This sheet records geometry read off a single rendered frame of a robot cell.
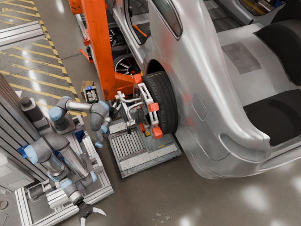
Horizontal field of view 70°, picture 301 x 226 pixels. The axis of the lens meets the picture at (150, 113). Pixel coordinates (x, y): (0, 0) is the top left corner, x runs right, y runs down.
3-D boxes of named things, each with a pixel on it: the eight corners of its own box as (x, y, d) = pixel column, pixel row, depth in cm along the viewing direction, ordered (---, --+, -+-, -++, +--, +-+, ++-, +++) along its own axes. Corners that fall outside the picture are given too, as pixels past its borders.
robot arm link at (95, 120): (96, 126, 176) (103, 149, 217) (102, 115, 181) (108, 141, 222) (83, 121, 177) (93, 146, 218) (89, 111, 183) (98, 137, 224)
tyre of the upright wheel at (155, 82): (162, 118, 274) (188, 139, 215) (145, 123, 268) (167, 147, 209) (152, 67, 249) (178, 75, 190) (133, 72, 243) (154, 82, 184)
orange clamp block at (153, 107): (156, 109, 200) (159, 109, 191) (149, 112, 198) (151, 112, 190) (154, 102, 200) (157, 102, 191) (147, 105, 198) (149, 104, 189)
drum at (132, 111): (149, 116, 228) (150, 108, 216) (131, 122, 223) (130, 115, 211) (144, 106, 235) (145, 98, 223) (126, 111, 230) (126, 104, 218)
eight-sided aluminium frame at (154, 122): (156, 140, 235) (160, 113, 190) (150, 142, 233) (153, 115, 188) (138, 102, 262) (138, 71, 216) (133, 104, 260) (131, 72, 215)
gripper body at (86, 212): (94, 212, 140) (83, 198, 145) (93, 209, 134) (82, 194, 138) (84, 221, 136) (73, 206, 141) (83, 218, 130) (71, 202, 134)
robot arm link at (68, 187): (71, 180, 150) (68, 176, 143) (80, 192, 146) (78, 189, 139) (62, 188, 147) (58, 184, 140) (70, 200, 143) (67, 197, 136)
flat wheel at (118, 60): (164, 83, 322) (165, 71, 302) (128, 105, 297) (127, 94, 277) (137, 58, 348) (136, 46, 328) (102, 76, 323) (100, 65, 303)
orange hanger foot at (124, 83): (155, 87, 284) (157, 68, 255) (117, 98, 271) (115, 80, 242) (150, 78, 292) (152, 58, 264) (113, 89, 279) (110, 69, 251)
